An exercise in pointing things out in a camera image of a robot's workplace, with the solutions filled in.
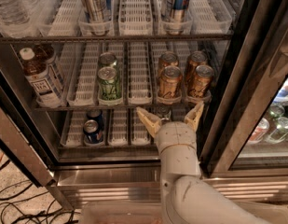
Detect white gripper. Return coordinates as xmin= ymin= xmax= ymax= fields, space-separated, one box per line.
xmin=136 ymin=102 xmax=204 ymax=154

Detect orange can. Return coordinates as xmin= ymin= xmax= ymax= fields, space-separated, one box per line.
xmin=185 ymin=50 xmax=208 ymax=85
xmin=158 ymin=65 xmax=183 ymax=99
xmin=158 ymin=51 xmax=179 ymax=77
xmin=187 ymin=64 xmax=213 ymax=98

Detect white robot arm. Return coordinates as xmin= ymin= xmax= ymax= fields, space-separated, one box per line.
xmin=136 ymin=102 xmax=270 ymax=224

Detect silver can back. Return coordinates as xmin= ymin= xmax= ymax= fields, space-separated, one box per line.
xmin=157 ymin=106 xmax=171 ymax=121

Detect green can front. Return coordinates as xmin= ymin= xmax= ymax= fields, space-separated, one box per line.
xmin=98 ymin=66 xmax=122 ymax=101

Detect blue can back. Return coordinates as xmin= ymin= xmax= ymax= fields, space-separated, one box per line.
xmin=87 ymin=109 xmax=104 ymax=130

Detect blue can front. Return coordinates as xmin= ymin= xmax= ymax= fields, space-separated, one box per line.
xmin=83 ymin=119 xmax=103 ymax=144

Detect red white can right compartment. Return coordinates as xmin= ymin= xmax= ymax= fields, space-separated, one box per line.
xmin=248 ymin=118 xmax=269 ymax=144

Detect silver can right compartment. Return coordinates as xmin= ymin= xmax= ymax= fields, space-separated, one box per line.
xmin=265 ymin=117 xmax=288 ymax=144

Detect tall silver can left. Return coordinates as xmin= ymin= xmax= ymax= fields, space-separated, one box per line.
xmin=81 ymin=0 xmax=111 ymax=23

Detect open fridge door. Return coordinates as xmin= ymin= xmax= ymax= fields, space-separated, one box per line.
xmin=0 ymin=62 xmax=74 ymax=209

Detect clear plastic bin left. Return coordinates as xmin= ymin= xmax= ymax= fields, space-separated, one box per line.
xmin=78 ymin=201 xmax=163 ymax=224

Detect tea bottle back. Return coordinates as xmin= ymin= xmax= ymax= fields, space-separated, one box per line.
xmin=34 ymin=44 xmax=64 ymax=91

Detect tea bottle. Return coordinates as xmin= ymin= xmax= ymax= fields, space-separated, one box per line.
xmin=20 ymin=48 xmax=62 ymax=107
xmin=34 ymin=44 xmax=64 ymax=91

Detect tea bottle front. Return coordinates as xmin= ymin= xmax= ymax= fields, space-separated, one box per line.
xmin=20 ymin=48 xmax=62 ymax=107

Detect clear water bottle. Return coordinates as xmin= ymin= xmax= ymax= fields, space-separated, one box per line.
xmin=0 ymin=0 xmax=29 ymax=25

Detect black floor cables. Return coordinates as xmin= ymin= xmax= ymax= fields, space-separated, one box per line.
xmin=0 ymin=159 xmax=81 ymax=224

